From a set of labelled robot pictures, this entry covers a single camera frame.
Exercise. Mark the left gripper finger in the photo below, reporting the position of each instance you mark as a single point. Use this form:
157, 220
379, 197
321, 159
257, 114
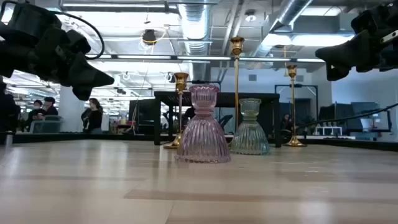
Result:
83, 93
88, 73

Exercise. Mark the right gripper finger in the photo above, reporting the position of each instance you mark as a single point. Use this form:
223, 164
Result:
333, 72
345, 53

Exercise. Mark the tall brass candlestick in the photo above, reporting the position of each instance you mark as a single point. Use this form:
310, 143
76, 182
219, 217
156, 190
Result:
292, 71
237, 46

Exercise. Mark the short brass candlestick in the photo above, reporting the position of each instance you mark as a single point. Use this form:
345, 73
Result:
181, 82

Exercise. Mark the green ribbed glass candle holder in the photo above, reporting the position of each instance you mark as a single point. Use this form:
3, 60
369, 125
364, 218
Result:
250, 137

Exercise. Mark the pink ribbed glass candle holder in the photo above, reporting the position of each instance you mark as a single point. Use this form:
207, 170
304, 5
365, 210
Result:
202, 137

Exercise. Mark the white pillar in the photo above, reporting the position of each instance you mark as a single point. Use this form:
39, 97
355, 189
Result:
70, 109

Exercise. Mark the person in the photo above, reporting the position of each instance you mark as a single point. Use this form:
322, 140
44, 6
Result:
93, 118
50, 107
286, 122
37, 110

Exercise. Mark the dark computer monitor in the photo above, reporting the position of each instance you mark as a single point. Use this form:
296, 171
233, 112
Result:
335, 112

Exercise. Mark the grey computer monitor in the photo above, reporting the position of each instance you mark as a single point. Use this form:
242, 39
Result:
363, 106

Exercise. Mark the grey plastic chair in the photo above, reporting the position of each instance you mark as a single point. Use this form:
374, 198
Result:
46, 126

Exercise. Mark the small white rack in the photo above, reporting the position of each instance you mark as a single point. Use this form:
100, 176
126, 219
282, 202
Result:
329, 127

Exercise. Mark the black monitor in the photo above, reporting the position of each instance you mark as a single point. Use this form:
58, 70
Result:
143, 115

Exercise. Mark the black metal mesh shelf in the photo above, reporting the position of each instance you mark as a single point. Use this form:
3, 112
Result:
264, 99

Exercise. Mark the round ceiling fixture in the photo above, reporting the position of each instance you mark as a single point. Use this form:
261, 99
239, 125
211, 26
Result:
250, 17

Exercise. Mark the overhead light bar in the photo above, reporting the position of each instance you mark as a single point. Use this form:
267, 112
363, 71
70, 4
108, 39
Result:
202, 58

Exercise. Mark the black metal frame stand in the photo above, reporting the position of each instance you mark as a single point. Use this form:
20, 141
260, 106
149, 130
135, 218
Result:
303, 85

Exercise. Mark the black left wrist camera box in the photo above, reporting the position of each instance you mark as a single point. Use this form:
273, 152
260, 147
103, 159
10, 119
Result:
31, 18

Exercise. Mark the black table edge rail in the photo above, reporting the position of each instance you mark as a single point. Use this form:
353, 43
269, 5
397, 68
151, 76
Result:
93, 137

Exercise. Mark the slanted silver ventilation duct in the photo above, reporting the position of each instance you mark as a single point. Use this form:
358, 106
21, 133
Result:
292, 9

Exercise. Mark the black overhead camera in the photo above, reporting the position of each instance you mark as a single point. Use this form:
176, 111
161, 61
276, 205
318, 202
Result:
149, 36

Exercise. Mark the wall air vent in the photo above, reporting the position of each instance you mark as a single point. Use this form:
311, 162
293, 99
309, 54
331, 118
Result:
252, 77

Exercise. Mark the grey metal post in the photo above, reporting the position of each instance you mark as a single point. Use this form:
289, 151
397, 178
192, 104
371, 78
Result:
8, 140

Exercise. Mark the large silver ventilation duct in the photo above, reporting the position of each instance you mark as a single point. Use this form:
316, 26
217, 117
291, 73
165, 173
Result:
196, 25

